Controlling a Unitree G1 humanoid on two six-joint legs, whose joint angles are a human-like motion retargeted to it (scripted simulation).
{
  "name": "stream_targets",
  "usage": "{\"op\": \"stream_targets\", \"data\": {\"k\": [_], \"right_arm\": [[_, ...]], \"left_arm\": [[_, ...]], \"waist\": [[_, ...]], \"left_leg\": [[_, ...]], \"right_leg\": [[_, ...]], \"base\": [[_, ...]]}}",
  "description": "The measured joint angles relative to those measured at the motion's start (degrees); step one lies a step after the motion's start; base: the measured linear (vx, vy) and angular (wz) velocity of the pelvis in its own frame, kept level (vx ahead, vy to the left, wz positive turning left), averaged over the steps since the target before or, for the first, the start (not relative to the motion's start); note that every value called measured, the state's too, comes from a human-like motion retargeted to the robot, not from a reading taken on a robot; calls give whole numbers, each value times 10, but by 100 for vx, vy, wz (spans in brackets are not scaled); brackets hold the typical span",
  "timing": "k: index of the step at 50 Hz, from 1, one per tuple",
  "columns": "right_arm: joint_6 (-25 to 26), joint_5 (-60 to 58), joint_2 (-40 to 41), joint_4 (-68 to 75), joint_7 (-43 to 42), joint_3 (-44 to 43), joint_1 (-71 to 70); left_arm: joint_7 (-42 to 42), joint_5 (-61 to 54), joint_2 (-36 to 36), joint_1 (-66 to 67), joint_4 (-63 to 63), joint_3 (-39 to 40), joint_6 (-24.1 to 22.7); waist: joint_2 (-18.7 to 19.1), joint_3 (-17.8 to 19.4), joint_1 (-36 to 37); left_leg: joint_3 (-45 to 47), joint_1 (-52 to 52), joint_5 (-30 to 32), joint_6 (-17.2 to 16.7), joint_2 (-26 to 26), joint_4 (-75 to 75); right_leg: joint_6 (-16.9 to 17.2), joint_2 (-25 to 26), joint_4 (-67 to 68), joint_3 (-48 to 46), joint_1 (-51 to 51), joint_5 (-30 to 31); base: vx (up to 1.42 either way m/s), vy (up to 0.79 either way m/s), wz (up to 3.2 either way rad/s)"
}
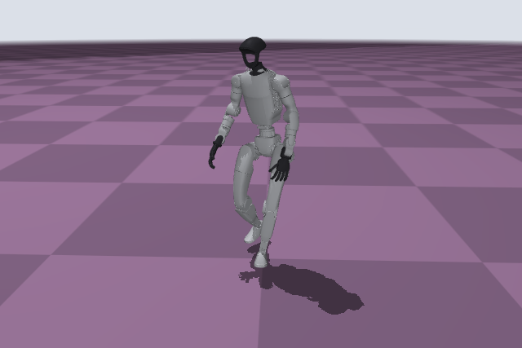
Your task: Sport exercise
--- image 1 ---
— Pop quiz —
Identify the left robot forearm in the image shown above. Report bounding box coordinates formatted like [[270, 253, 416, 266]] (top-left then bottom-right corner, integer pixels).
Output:
[[283, 111, 299, 156]]

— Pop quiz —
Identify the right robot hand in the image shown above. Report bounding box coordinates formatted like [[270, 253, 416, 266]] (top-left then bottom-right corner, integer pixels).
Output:
[[209, 135, 223, 169]]

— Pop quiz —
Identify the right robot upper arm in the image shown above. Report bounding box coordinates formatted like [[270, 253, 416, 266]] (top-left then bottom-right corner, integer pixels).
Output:
[[227, 73, 242, 117]]

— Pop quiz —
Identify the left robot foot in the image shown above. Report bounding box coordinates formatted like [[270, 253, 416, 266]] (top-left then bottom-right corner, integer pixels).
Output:
[[254, 250, 268, 268]]

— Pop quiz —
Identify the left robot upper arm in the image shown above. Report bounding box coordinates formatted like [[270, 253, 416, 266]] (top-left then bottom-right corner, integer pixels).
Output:
[[269, 74, 299, 123]]

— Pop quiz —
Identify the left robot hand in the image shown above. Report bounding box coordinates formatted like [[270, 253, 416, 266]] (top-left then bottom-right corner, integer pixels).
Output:
[[268, 147, 292, 182]]

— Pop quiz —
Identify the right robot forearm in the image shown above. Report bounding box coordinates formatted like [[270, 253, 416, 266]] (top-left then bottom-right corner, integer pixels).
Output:
[[215, 107, 235, 144]]

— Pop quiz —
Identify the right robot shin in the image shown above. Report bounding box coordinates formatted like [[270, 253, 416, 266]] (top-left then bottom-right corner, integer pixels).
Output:
[[234, 204, 262, 228]]

